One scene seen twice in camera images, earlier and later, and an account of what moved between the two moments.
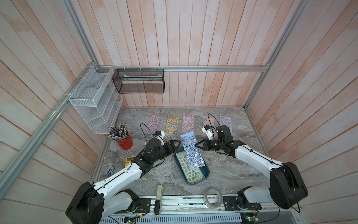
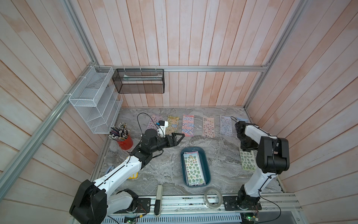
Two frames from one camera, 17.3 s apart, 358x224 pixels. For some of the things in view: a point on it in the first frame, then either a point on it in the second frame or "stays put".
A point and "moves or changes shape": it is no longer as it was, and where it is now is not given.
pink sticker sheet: [154, 124] stays put
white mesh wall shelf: [97, 100] stays put
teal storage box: [204, 169] moves or changes shape
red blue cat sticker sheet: [188, 124] stays put
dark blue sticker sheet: [193, 159] -> [245, 120]
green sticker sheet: [191, 173] moves or changes shape
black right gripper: [206, 147] -> [253, 147]
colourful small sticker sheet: [171, 127] stays put
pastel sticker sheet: [206, 122] stays put
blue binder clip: [110, 171] stays put
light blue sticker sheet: [226, 120] stays put
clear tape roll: [220, 197] stays put
